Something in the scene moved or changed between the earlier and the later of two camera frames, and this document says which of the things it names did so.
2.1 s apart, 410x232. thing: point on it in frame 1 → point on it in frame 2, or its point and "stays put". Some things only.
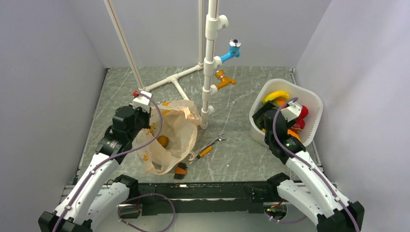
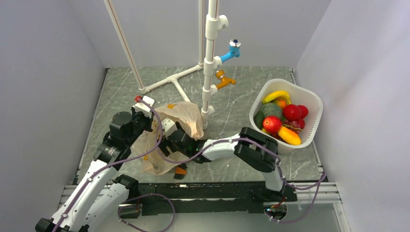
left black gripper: [147, 115] stays put
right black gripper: [267, 105] → [164, 143]
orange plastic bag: [175, 143] stays put
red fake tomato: [304, 111] stays put
